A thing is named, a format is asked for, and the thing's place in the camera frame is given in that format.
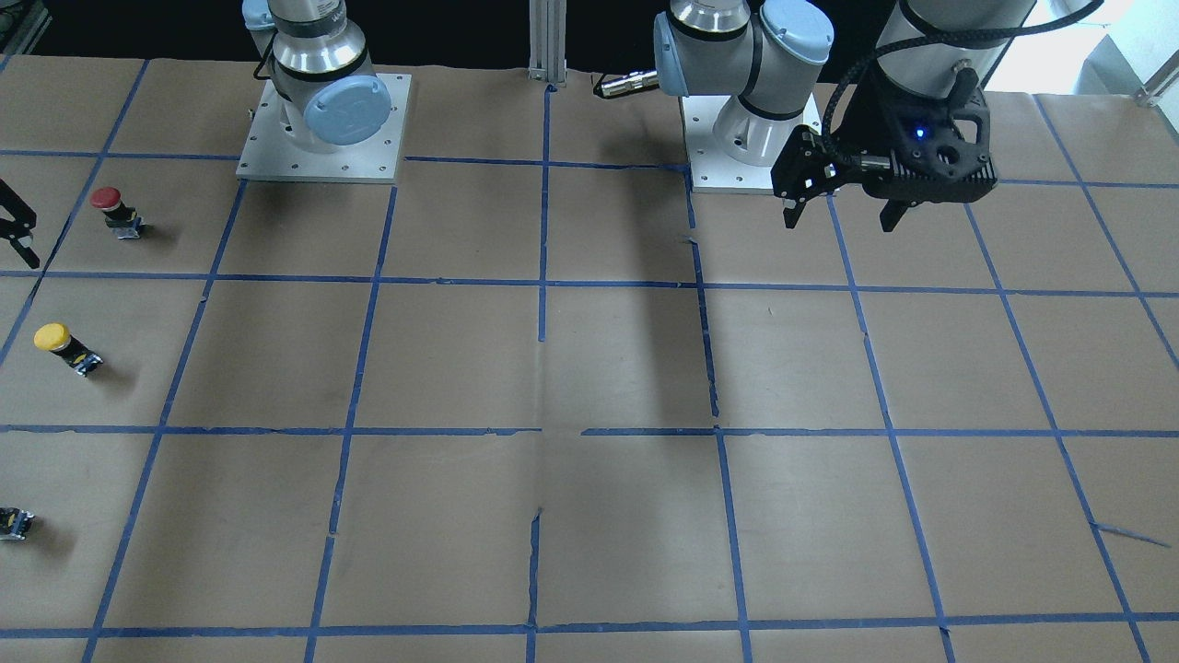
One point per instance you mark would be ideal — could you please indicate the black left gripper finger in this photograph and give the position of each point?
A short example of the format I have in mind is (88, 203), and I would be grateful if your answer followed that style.
(807, 168)
(892, 213)

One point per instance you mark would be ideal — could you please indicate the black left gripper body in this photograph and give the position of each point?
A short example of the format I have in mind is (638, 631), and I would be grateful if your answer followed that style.
(872, 118)

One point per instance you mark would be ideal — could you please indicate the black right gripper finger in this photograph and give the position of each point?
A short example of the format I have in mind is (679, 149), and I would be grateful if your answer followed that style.
(14, 226)

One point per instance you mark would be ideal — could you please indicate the yellow push button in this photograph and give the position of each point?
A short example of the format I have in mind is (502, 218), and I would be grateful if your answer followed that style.
(57, 339)

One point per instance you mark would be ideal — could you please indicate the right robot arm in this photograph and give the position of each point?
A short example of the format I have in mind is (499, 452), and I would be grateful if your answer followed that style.
(136, 167)

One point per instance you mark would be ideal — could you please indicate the red push button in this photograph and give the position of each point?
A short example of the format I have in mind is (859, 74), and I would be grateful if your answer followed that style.
(122, 220)

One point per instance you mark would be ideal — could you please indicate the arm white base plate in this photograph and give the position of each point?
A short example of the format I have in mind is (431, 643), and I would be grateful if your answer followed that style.
(349, 131)
(730, 149)

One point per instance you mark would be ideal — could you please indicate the black switch contact block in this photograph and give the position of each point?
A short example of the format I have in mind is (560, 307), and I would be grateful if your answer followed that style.
(16, 523)

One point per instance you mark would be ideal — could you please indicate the aluminium frame post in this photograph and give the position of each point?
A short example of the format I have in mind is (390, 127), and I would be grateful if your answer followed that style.
(547, 30)

